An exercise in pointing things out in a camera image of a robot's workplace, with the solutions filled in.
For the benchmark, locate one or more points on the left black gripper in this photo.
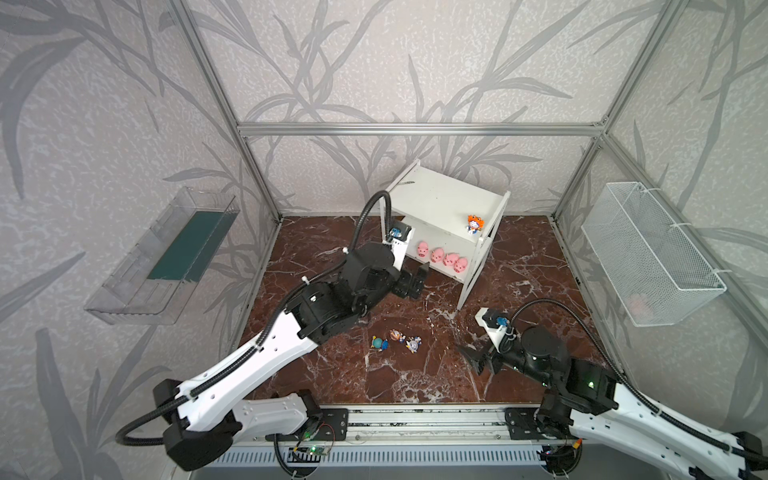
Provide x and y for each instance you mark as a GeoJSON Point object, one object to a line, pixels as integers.
{"type": "Point", "coordinates": [405, 282]}

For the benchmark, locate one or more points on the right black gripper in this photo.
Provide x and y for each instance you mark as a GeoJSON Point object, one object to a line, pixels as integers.
{"type": "Point", "coordinates": [491, 359]}

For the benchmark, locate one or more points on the pink pig toy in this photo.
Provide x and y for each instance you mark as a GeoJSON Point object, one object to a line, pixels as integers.
{"type": "Point", "coordinates": [437, 255]}
{"type": "Point", "coordinates": [450, 259]}
{"type": "Point", "coordinates": [461, 265]}
{"type": "Point", "coordinates": [423, 250]}

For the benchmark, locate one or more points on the orange hooded Doraemon figure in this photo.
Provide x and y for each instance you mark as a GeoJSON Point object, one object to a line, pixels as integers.
{"type": "Point", "coordinates": [474, 224]}

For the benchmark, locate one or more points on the white hooded Doraemon figure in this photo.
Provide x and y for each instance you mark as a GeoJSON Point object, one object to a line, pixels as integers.
{"type": "Point", "coordinates": [413, 343]}

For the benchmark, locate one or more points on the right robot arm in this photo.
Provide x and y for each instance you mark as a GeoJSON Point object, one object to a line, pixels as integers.
{"type": "Point", "coordinates": [584, 400]}

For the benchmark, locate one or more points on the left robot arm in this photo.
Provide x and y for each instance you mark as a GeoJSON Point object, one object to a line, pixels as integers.
{"type": "Point", "coordinates": [307, 317]}

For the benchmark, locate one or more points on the white two-tier shelf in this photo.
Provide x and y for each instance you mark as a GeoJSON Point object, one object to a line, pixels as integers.
{"type": "Point", "coordinates": [436, 206]}

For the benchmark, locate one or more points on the lion mane Doraemon figure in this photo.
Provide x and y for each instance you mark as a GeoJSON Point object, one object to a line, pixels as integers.
{"type": "Point", "coordinates": [397, 336]}

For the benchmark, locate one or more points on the teal hooded Doraemon figure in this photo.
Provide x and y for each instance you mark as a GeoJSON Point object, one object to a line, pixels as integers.
{"type": "Point", "coordinates": [380, 344]}

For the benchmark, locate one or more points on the pink toy in basket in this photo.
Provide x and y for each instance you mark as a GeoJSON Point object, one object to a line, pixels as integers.
{"type": "Point", "coordinates": [639, 307]}

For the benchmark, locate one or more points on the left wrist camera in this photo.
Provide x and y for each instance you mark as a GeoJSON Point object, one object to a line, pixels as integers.
{"type": "Point", "coordinates": [399, 235]}

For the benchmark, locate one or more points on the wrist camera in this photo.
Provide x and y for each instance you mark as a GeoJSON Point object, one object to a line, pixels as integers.
{"type": "Point", "coordinates": [399, 235]}
{"type": "Point", "coordinates": [497, 326]}

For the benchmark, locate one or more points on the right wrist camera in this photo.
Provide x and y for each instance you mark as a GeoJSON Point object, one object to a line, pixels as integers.
{"type": "Point", "coordinates": [497, 326]}

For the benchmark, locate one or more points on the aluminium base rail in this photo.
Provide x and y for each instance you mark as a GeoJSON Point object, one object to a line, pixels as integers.
{"type": "Point", "coordinates": [420, 426]}

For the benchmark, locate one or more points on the white wire mesh basket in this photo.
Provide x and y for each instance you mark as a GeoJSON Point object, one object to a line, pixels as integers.
{"type": "Point", "coordinates": [643, 250]}

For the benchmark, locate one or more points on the clear plastic wall bin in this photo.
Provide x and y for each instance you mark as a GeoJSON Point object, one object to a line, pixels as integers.
{"type": "Point", "coordinates": [157, 278]}

